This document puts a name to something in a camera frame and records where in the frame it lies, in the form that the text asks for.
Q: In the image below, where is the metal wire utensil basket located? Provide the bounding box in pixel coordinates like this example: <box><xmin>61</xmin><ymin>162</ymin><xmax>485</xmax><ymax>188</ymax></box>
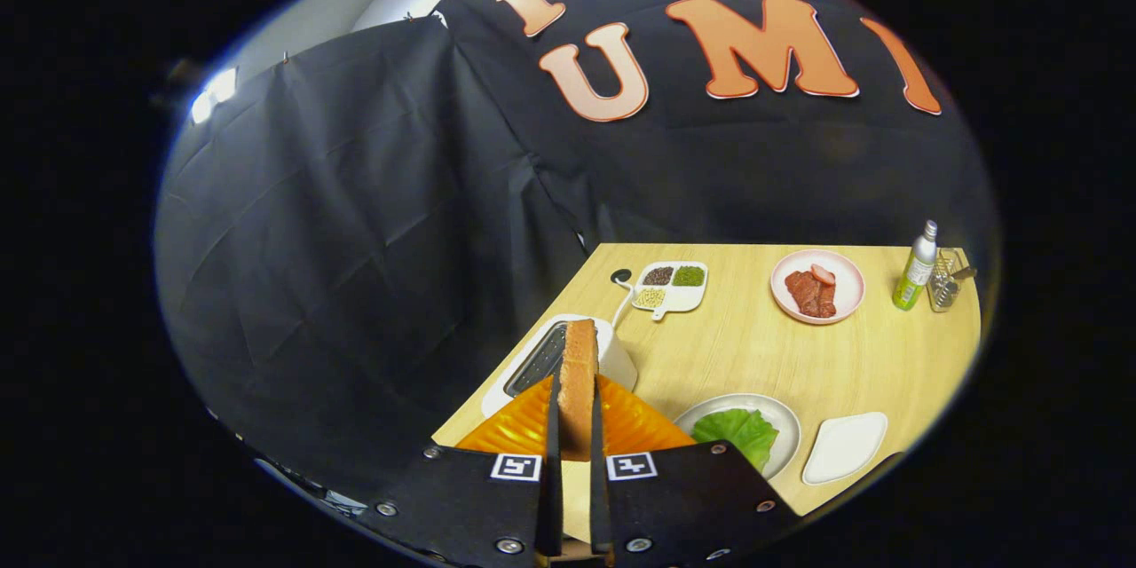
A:
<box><xmin>927</xmin><ymin>248</ymin><xmax>977</xmax><ymax>313</ymax></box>

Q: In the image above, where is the black backdrop cloth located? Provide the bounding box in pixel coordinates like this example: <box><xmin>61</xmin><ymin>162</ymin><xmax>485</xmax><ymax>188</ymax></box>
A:
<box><xmin>153</xmin><ymin>0</ymin><xmax>999</xmax><ymax>507</ymax></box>

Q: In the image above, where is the round white plate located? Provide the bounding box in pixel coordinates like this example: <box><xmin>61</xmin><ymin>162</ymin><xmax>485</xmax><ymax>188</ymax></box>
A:
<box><xmin>673</xmin><ymin>393</ymin><xmax>802</xmax><ymax>482</ymax></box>

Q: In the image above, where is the green lettuce leaf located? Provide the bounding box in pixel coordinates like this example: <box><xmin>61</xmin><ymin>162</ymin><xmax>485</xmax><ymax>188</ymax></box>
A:
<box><xmin>690</xmin><ymin>408</ymin><xmax>780</xmax><ymax>473</ymax></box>

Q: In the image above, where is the silver bottle with green label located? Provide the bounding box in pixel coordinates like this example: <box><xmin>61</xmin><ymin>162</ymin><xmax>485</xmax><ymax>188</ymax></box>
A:
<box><xmin>892</xmin><ymin>220</ymin><xmax>939</xmax><ymax>312</ymax></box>

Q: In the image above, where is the toasted brown bread slice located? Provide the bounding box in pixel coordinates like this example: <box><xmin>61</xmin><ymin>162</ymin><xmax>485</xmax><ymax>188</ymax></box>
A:
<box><xmin>557</xmin><ymin>318</ymin><xmax>600</xmax><ymax>462</ymax></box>

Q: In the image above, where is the brown braised meat chunk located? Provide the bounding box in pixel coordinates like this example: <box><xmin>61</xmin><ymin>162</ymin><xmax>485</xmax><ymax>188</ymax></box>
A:
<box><xmin>785</xmin><ymin>270</ymin><xmax>838</xmax><ymax>320</ymax></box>

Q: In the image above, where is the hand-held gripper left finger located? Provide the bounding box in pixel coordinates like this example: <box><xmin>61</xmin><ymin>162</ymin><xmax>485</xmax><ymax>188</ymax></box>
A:
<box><xmin>371</xmin><ymin>373</ymin><xmax>564</xmax><ymax>568</ymax></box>

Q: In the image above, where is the white toaster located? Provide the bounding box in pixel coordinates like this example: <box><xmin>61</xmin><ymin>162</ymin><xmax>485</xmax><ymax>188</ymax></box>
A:
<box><xmin>480</xmin><ymin>313</ymin><xmax>639</xmax><ymax>420</ymax></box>

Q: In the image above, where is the square white plate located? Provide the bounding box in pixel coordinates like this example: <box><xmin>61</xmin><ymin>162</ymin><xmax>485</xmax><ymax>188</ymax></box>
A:
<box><xmin>801</xmin><ymin>411</ymin><xmax>889</xmax><ymax>486</ymax></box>

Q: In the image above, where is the white divided condiment dish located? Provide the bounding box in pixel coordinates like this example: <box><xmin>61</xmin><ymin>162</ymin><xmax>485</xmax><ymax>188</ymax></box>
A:
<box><xmin>630</xmin><ymin>261</ymin><xmax>710</xmax><ymax>321</ymax></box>

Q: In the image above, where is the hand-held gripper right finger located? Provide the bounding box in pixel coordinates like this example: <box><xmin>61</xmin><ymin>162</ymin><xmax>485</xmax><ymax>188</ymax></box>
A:
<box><xmin>590</xmin><ymin>373</ymin><xmax>802</xmax><ymax>568</ymax></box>

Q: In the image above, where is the white toaster cable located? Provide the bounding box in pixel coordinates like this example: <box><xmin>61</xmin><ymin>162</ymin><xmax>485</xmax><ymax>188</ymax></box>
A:
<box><xmin>609</xmin><ymin>269</ymin><xmax>635</xmax><ymax>329</ymax></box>

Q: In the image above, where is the pink round plate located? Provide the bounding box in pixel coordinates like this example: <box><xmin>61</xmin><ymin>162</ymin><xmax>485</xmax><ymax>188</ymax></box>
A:
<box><xmin>769</xmin><ymin>248</ymin><xmax>866</xmax><ymax>326</ymax></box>

